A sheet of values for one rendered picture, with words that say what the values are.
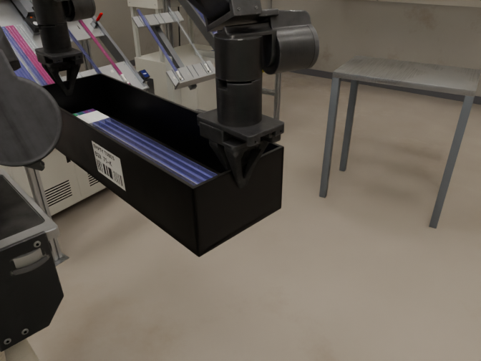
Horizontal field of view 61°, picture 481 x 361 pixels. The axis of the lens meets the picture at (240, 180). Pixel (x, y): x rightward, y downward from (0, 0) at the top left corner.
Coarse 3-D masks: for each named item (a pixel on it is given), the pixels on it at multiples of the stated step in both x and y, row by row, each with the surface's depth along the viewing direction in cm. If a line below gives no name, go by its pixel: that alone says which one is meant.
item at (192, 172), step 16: (80, 112) 93; (96, 112) 93; (112, 128) 85; (128, 128) 85; (128, 144) 78; (144, 144) 78; (160, 160) 72; (176, 160) 72; (192, 176) 67; (208, 176) 67
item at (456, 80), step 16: (352, 64) 236; (368, 64) 236; (384, 64) 236; (400, 64) 236; (416, 64) 236; (432, 64) 236; (336, 80) 224; (352, 80) 261; (368, 80) 216; (384, 80) 211; (400, 80) 208; (416, 80) 208; (432, 80) 208; (448, 80) 208; (464, 80) 208; (336, 96) 228; (352, 96) 265; (336, 112) 236; (352, 112) 270; (464, 112) 199; (464, 128) 202; (448, 160) 213; (448, 176) 216; (320, 192) 260; (432, 224) 232
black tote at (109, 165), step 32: (64, 96) 92; (96, 96) 98; (128, 96) 90; (64, 128) 78; (96, 128) 68; (160, 128) 85; (192, 128) 76; (96, 160) 72; (128, 160) 62; (192, 160) 79; (128, 192) 66; (160, 192) 58; (192, 192) 51; (224, 192) 55; (256, 192) 60; (160, 224) 62; (192, 224) 54; (224, 224) 58
